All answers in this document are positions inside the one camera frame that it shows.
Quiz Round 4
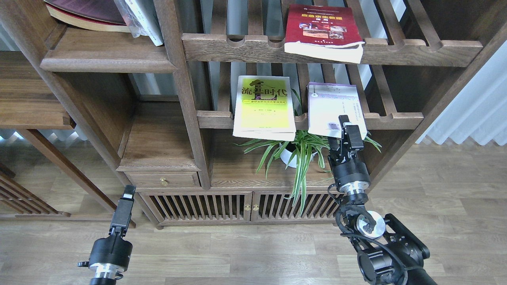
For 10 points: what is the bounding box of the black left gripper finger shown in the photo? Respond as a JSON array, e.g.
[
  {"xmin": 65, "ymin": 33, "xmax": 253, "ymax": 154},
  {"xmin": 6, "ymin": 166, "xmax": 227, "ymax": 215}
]
[{"xmin": 109, "ymin": 185, "xmax": 136, "ymax": 237}]

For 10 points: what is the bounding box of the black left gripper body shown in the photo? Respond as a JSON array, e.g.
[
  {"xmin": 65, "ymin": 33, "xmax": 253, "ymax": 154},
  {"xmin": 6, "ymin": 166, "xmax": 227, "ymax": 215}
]
[{"xmin": 78, "ymin": 234, "xmax": 133, "ymax": 274}]

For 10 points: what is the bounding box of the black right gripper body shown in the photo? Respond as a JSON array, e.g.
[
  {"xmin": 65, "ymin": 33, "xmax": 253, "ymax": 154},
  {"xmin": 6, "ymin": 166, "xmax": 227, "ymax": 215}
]
[{"xmin": 328, "ymin": 146, "xmax": 370, "ymax": 192}]

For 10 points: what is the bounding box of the white and purple book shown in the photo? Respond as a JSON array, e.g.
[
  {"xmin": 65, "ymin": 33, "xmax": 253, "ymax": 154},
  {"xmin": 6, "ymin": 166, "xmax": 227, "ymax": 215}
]
[{"xmin": 307, "ymin": 82, "xmax": 367, "ymax": 139}]

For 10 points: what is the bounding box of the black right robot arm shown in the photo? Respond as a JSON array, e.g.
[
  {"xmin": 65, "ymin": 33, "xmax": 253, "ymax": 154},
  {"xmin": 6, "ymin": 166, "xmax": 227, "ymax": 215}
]
[{"xmin": 328, "ymin": 115, "xmax": 436, "ymax": 285}]

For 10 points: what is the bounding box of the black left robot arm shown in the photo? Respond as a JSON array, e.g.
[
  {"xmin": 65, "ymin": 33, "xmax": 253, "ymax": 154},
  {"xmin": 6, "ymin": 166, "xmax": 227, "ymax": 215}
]
[{"xmin": 77, "ymin": 185, "xmax": 136, "ymax": 285}]

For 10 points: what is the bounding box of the green spider plant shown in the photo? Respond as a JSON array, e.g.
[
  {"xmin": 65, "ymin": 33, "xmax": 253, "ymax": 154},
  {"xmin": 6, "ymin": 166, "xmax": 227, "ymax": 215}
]
[{"xmin": 236, "ymin": 89, "xmax": 382, "ymax": 216}]

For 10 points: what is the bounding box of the brass drawer knob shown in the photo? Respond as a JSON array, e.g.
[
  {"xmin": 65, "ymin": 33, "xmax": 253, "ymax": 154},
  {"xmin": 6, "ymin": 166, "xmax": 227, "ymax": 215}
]
[{"xmin": 160, "ymin": 177, "xmax": 169, "ymax": 186}]

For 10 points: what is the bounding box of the yellow-green paperback book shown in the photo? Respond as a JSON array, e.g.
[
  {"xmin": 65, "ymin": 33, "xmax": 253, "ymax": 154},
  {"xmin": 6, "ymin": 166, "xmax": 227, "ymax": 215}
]
[{"xmin": 233, "ymin": 76, "xmax": 296, "ymax": 141}]

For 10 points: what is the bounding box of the red paperback book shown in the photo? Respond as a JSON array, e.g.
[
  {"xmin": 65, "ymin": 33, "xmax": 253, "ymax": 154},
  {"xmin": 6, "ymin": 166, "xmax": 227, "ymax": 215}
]
[{"xmin": 284, "ymin": 4, "xmax": 364, "ymax": 64}]

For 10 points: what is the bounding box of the dark wooden bookshelf unit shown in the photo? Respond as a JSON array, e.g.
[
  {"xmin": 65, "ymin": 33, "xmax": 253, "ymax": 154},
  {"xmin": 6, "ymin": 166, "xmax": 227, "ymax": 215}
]
[{"xmin": 1, "ymin": 0, "xmax": 506, "ymax": 228}]

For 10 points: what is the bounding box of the white pleated curtain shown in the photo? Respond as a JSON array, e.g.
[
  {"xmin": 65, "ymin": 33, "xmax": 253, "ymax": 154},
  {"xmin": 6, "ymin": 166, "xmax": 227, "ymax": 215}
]
[{"xmin": 416, "ymin": 43, "xmax": 507, "ymax": 146}]

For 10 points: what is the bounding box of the white book in plastic wrap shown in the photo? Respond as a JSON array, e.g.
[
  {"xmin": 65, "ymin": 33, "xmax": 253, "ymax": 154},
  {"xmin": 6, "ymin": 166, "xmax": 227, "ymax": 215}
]
[{"xmin": 114, "ymin": 0, "xmax": 164, "ymax": 46}]

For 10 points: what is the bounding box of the maroon book with cream pages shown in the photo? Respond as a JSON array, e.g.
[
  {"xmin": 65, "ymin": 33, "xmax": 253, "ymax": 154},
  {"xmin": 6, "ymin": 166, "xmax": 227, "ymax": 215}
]
[{"xmin": 44, "ymin": 0, "xmax": 130, "ymax": 33}]

